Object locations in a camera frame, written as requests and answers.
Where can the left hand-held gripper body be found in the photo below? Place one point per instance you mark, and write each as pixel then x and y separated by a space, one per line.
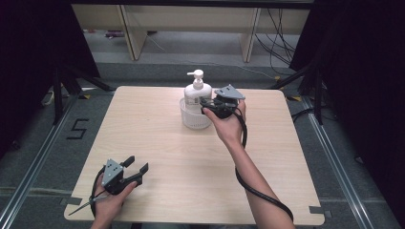
pixel 112 175

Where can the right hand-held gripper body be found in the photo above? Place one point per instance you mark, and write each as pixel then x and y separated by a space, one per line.
pixel 227 95

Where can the white pump bottle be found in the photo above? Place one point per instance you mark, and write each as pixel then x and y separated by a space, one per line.
pixel 197 92

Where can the white plastic basket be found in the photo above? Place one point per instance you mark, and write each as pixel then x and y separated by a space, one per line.
pixel 194 120

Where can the person's left hand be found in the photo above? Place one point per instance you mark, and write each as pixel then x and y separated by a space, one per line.
pixel 110 205

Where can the person's right hand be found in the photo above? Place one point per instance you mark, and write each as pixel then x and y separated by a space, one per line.
pixel 229 127

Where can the light wooden desk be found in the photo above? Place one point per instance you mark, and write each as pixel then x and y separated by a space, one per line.
pixel 191 19

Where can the black metal stand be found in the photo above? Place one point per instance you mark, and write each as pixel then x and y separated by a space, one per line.
pixel 58 95
pixel 318 95

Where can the black curtain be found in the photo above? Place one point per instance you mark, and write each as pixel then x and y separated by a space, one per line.
pixel 28 63
pixel 366 79

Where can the aluminium floor rail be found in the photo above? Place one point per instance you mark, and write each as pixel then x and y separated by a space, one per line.
pixel 35 165
pixel 334 159

